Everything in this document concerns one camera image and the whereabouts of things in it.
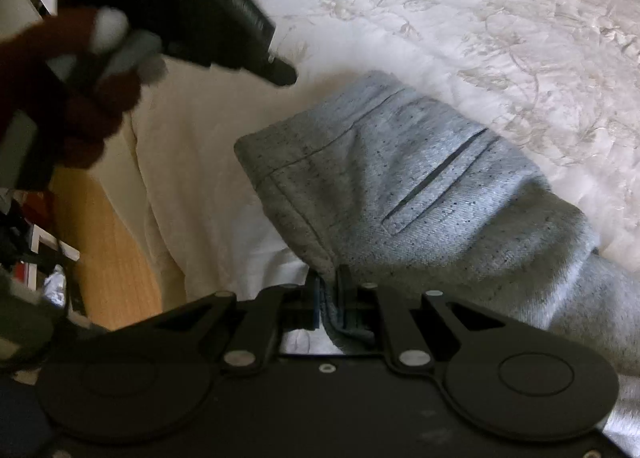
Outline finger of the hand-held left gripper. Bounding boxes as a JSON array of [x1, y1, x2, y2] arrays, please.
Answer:
[[260, 52, 299, 88]]

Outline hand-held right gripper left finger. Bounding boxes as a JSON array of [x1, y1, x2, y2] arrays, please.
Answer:
[[150, 270, 321, 375]]

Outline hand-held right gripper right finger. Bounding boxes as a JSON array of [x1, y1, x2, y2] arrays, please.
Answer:
[[337, 265, 502, 372]]

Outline grey pants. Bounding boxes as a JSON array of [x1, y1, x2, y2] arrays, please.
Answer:
[[234, 70, 640, 444]]

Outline person's left hand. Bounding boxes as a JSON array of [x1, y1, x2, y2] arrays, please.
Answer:
[[0, 8, 144, 171]]

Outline cream bed sheet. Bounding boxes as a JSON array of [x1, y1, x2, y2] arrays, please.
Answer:
[[127, 28, 346, 355]]

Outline white embroidered bedspread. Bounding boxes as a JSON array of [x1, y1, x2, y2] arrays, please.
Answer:
[[255, 0, 640, 269]]

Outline crumpled white plastic bag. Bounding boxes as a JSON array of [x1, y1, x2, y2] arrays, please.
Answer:
[[42, 265, 68, 309]]

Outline white frame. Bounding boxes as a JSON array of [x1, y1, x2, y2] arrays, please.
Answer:
[[25, 222, 82, 291]]

